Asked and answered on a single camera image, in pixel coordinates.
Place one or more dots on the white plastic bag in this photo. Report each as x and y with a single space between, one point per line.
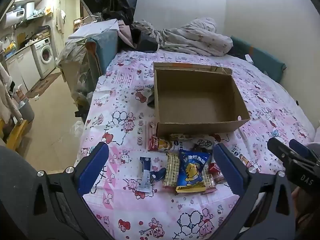
78 128

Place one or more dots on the hanging white towel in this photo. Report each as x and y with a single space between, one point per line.
60 20

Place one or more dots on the small white object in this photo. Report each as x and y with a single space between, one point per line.
249 59

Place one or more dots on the red and white snack packet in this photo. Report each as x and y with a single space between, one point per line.
160 143

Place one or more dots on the blue and white snack packet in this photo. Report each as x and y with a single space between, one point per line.
145 175

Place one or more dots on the crumpled pale printed quilt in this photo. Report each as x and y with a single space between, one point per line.
195 40

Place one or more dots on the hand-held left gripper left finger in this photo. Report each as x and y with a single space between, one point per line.
92 171

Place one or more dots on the pale hanging cloth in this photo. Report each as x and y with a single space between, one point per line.
7 95

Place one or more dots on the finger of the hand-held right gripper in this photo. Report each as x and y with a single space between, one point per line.
301 148
278 148

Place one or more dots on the blue snack packet yellow cartoon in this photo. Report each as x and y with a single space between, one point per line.
191 172

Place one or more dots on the pink cartoon printed bed sheet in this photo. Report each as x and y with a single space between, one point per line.
120 130

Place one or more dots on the white kitchen cabinet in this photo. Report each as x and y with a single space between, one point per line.
20 67

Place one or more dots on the white rice cracker packet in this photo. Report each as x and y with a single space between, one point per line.
206 140
243 158

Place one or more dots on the grey dark small object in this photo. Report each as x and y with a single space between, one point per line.
150 97

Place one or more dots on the pink cloth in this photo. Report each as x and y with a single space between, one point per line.
126 33

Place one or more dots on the teal pillow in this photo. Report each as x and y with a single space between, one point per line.
262 57

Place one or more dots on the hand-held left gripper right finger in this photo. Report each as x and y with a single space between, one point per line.
230 171

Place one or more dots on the white board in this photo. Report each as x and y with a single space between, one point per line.
97 28

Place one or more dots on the dark brown snack packet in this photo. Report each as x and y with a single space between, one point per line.
200 149

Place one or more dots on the small blue snack packet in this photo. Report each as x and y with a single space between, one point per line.
159 174

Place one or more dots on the dark cloth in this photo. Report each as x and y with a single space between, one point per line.
147 41

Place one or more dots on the yellow stool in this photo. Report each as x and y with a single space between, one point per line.
17 132

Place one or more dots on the teal sofa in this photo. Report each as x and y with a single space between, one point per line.
105 52

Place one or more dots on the white washing machine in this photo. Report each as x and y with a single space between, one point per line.
45 55

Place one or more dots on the small red candy packet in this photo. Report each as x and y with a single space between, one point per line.
213 167

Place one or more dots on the brown doormat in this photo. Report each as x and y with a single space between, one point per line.
42 85

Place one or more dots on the grey bucket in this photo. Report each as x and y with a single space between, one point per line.
26 110

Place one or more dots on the yellow checkered snack packet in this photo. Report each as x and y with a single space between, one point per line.
171 172

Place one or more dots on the white water heater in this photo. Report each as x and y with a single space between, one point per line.
15 17

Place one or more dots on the brown cardboard box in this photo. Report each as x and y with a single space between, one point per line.
197 97

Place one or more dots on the plastic covered furniture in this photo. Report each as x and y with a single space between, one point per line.
75 62

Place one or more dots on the pink clear snack packet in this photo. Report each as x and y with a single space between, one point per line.
210 183

